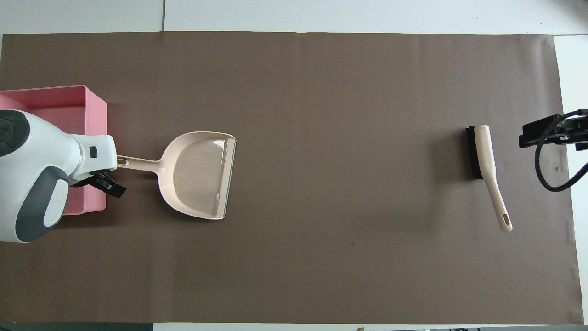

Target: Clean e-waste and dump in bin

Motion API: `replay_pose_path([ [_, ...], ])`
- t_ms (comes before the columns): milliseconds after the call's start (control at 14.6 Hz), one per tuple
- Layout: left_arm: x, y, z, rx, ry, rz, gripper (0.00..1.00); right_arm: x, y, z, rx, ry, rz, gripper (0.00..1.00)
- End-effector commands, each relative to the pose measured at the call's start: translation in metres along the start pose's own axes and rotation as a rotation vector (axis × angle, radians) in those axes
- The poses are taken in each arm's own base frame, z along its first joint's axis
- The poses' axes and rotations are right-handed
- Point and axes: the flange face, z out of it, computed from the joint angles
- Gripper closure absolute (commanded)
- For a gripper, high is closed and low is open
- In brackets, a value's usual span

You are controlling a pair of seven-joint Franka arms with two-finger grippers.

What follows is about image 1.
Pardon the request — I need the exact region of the black cable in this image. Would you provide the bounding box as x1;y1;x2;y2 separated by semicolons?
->
534;109;588;192

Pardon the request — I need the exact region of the pink plastic bin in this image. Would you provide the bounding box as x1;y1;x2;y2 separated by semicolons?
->
0;85;107;216

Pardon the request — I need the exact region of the beige plastic dustpan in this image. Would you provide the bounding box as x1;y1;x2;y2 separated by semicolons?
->
116;131;237;220

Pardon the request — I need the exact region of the beige brush with black bristles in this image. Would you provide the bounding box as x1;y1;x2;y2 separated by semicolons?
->
465;125;513;233

